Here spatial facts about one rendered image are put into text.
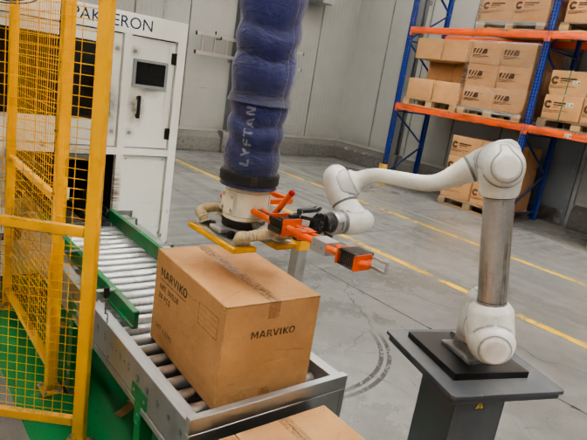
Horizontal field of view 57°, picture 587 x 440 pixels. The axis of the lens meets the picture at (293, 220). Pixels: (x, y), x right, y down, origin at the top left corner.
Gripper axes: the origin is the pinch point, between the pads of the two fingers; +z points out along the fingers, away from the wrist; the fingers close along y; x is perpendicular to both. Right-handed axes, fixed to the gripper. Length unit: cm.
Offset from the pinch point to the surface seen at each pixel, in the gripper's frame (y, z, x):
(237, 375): 53, 15, -4
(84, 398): 96, 43, 65
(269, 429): 67, 10, -19
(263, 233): 4.8, 4.6, 6.8
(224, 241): 10.8, 13.4, 17.8
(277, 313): 31.3, 2.0, -4.4
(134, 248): 66, -19, 164
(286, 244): 11.0, -9.3, 9.5
